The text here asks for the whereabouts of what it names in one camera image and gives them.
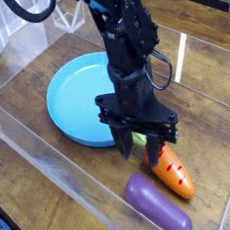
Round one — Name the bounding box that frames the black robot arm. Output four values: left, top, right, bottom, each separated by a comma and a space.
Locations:
78, 0, 178, 167

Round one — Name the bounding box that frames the orange toy carrot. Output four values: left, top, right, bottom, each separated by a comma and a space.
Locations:
151, 143, 196, 199

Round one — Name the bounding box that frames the purple toy eggplant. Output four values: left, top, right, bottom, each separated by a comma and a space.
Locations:
125, 174, 195, 230

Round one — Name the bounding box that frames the black braided cable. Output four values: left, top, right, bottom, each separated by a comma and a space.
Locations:
1, 0, 63, 27

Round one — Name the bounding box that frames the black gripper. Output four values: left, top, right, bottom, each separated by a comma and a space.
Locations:
95, 61, 178, 167

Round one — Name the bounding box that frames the blue round plate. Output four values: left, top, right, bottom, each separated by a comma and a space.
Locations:
46, 52, 115, 148

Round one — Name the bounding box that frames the clear acrylic enclosure wall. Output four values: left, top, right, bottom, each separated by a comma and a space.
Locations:
0, 0, 230, 230

